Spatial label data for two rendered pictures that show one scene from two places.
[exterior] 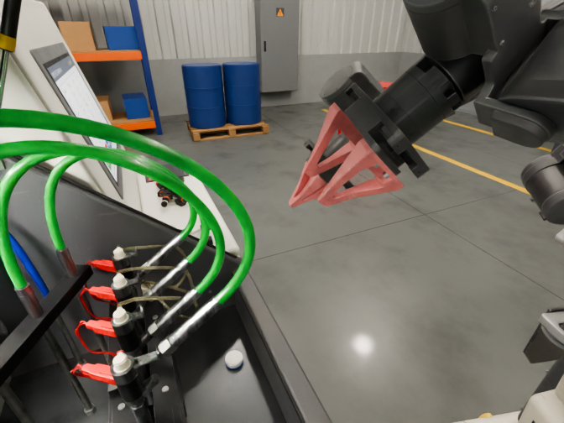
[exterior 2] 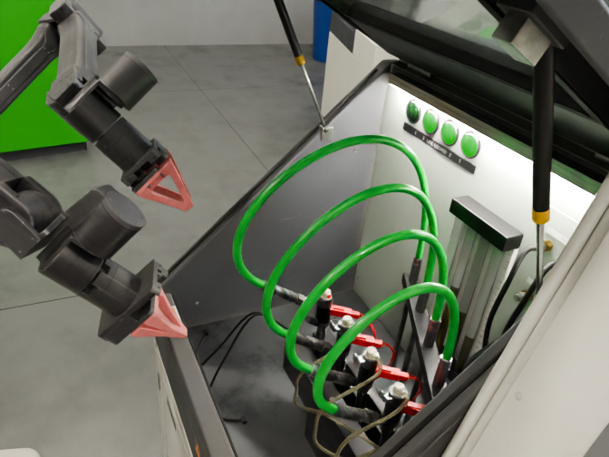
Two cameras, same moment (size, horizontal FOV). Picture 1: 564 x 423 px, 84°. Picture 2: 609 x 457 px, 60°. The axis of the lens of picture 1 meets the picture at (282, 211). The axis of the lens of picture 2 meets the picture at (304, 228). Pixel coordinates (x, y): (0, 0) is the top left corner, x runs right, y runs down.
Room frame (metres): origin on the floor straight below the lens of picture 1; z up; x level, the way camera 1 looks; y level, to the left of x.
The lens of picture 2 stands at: (1.01, 0.10, 1.73)
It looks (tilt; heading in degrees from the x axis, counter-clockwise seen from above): 31 degrees down; 176
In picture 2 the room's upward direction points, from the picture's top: 6 degrees clockwise
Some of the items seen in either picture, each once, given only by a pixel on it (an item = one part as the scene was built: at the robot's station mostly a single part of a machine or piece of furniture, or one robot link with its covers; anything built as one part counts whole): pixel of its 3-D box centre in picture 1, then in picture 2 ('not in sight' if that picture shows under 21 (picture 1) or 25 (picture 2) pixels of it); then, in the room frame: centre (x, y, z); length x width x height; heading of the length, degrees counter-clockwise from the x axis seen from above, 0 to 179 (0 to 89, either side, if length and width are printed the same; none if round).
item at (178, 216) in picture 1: (176, 203); not in sight; (0.94, 0.36, 0.97); 0.70 x 0.22 x 0.03; 25
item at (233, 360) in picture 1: (233, 359); not in sight; (0.44, 0.11, 0.84); 0.04 x 0.04 x 0.01
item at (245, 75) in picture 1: (224, 98); not in sight; (5.25, 0.92, 0.51); 1.20 x 0.85 x 1.02; 112
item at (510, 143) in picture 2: not in sight; (478, 122); (0.13, 0.44, 1.43); 0.54 x 0.03 x 0.02; 25
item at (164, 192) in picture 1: (173, 188); not in sight; (0.97, 0.37, 1.01); 0.23 x 0.11 x 0.06; 25
